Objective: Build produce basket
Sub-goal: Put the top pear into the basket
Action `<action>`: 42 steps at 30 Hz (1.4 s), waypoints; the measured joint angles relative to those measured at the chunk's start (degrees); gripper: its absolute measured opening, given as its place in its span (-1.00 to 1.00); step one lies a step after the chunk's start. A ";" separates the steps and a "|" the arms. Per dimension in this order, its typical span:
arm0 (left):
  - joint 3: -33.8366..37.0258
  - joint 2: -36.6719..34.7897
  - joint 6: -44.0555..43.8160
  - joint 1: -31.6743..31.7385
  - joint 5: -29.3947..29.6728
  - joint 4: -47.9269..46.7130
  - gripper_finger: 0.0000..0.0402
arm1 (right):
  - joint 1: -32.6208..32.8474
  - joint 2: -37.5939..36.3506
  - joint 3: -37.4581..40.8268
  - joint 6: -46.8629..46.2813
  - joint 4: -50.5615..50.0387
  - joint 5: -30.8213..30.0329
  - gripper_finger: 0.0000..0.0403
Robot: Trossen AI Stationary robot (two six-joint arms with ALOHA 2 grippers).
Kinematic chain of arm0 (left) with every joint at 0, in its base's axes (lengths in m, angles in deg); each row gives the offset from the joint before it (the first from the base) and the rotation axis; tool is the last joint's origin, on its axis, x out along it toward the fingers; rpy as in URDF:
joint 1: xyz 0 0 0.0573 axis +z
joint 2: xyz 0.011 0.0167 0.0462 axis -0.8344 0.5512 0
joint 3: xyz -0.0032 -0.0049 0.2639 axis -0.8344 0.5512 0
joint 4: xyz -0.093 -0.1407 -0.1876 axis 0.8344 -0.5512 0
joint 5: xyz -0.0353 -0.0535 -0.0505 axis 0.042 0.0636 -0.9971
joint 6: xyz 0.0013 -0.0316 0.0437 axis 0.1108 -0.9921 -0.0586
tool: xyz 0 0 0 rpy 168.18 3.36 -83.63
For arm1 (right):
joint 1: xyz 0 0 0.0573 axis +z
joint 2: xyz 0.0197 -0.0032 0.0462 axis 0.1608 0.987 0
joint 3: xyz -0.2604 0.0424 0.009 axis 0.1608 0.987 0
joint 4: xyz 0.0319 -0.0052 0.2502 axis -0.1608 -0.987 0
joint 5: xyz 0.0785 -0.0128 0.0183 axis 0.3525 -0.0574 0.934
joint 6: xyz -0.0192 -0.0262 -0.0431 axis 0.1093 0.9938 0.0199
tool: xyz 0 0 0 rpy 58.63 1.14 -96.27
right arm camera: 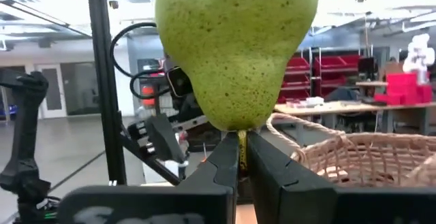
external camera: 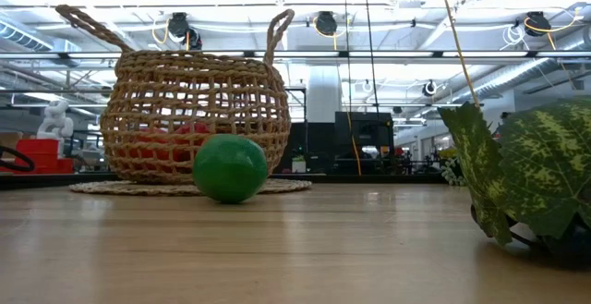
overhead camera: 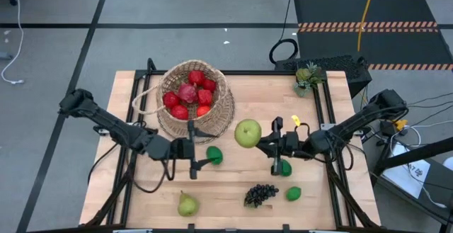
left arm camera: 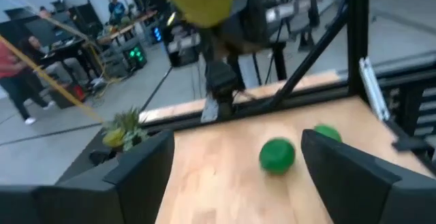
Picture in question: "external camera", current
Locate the small green succulent plant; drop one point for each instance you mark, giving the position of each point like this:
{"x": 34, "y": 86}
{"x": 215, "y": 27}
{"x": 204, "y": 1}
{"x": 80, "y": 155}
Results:
{"x": 451, "y": 172}

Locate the black aluminium table frame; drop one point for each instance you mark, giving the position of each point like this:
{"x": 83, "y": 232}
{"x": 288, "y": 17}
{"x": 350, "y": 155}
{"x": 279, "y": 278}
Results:
{"x": 46, "y": 180}

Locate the white robot figure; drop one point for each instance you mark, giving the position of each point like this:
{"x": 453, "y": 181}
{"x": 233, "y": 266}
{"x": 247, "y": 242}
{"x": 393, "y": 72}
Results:
{"x": 55, "y": 121}

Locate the round woven placemat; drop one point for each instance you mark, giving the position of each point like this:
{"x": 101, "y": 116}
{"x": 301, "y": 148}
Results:
{"x": 286, "y": 186}

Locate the black grape bunch with leaf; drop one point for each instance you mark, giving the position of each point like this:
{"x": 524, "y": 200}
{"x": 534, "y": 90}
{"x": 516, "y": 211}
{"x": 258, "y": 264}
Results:
{"x": 545, "y": 165}

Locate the small white planter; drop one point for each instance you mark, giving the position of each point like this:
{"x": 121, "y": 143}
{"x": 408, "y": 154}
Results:
{"x": 298, "y": 165}

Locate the red plastic bin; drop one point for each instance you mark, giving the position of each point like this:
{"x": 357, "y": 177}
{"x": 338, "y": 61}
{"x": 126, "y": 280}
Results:
{"x": 41, "y": 165}
{"x": 39, "y": 148}

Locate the black cabinet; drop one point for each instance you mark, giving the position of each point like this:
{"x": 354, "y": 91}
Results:
{"x": 365, "y": 130}

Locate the red bell pepper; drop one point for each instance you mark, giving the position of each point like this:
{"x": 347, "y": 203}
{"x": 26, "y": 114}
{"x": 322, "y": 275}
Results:
{"x": 161, "y": 154}

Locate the dark green lime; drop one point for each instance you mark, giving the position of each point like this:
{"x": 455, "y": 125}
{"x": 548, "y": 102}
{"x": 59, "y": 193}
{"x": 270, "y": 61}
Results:
{"x": 230, "y": 167}

